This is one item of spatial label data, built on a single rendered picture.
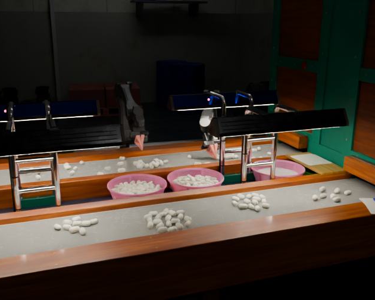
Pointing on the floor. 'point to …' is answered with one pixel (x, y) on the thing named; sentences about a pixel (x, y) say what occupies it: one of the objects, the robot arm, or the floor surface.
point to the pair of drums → (179, 81)
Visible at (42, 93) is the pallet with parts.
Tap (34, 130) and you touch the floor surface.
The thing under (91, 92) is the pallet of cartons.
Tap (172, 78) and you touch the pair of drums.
